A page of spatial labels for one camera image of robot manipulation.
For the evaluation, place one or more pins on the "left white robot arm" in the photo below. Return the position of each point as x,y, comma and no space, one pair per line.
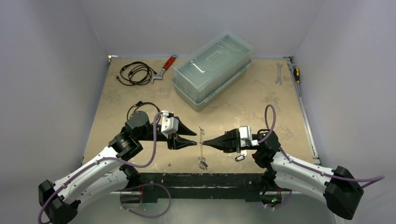
134,147

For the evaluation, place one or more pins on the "yellow black screwdriver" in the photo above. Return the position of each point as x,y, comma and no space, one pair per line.
296,75

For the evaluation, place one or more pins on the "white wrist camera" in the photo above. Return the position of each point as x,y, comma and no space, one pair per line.
246,137
169,124

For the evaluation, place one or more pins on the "red handled adjustable wrench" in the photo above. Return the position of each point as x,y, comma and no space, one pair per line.
165,67

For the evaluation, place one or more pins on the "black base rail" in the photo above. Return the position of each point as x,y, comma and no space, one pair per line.
245,186

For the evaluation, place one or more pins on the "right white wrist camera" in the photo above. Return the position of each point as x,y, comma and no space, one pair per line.
246,137

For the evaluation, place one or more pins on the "silver open-end spanner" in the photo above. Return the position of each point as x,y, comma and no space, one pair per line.
279,75

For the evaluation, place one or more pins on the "silver key with black tag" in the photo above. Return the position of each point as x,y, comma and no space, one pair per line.
242,156

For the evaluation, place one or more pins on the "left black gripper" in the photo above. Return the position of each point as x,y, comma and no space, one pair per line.
174,141

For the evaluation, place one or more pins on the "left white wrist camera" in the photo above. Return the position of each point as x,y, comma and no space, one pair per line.
169,124

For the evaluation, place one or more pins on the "white oval keyring holder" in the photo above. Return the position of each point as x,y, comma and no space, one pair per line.
202,161

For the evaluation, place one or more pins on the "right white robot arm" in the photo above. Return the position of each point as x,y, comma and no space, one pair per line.
335,187

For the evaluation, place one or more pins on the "clear plastic storage box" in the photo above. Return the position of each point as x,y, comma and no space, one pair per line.
211,69

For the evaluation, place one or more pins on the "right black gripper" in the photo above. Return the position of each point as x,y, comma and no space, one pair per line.
234,141

